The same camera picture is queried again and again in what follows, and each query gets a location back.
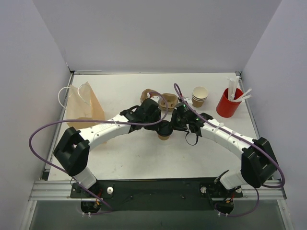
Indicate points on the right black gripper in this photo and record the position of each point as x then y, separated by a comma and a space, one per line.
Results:
175, 123

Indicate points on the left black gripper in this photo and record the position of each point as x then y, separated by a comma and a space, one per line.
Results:
158, 126

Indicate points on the black plastic cup lid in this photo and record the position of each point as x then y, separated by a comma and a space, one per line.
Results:
164, 128

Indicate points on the brown paper coffee cup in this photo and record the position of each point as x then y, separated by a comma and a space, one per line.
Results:
163, 137

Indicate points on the stack of paper cups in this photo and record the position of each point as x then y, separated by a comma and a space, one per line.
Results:
199, 95

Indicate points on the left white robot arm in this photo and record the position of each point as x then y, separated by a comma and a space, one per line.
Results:
72, 150

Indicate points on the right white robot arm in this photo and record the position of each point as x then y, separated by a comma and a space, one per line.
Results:
256, 155

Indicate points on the brown cardboard cup carrier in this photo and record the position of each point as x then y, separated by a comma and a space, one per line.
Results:
167, 99

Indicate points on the red cylindrical straw holder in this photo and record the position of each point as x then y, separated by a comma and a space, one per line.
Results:
225, 107

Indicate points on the brown paper bag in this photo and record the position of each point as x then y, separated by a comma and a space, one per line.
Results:
82, 104

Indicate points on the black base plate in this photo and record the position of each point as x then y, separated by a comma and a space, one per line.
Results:
180, 194

